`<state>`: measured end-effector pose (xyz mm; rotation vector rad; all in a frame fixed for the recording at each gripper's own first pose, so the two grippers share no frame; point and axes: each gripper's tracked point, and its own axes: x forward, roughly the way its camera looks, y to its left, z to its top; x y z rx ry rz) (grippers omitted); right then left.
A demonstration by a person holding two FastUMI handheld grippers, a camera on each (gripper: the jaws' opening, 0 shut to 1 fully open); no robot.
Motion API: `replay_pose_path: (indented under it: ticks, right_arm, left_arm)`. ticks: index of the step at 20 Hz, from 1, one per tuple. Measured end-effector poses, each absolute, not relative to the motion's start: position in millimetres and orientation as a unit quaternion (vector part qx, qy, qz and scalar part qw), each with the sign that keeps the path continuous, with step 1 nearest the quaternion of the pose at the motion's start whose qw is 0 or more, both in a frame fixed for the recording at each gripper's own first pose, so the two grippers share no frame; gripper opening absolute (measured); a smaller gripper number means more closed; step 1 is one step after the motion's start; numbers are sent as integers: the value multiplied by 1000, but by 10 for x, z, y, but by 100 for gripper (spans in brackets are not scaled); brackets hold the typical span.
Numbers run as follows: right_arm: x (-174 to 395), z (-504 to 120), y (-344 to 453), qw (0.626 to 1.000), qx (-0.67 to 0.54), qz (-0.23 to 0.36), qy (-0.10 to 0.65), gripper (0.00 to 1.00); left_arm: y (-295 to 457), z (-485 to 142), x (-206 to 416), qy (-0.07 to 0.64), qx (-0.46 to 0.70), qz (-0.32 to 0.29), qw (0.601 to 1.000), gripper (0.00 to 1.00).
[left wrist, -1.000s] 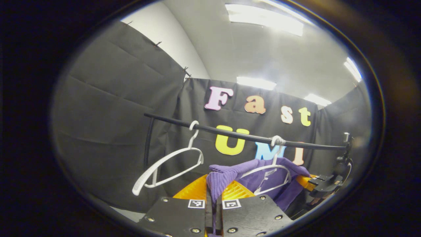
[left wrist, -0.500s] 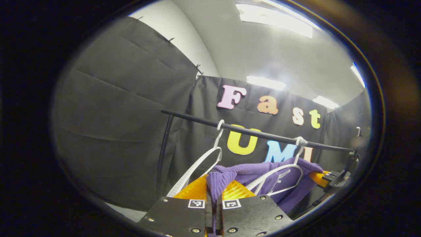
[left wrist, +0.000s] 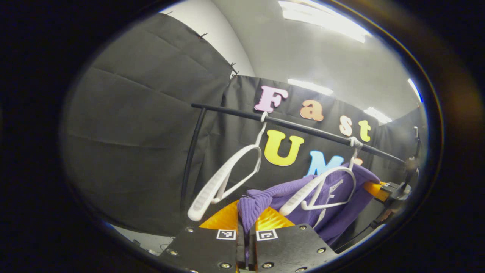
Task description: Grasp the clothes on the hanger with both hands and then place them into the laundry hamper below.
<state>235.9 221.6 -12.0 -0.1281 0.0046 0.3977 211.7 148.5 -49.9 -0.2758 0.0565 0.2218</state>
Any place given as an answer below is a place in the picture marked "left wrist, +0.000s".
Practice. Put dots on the black clothes rack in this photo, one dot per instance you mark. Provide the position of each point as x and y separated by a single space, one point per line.
303 127

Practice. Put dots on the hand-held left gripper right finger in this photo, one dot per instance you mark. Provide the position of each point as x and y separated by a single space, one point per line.
288 250

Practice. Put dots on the black backdrop cloth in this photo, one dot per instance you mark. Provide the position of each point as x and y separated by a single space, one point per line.
132 151

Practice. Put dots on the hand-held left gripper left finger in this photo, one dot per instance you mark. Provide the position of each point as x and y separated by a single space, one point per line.
204 250

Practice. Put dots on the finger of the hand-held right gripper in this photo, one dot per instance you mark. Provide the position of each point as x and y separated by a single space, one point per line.
377 190

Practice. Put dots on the white hanger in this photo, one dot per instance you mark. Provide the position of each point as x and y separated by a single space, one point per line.
204 197
299 197

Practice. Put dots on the purple knit jacket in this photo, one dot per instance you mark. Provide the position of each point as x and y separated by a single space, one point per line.
341 212

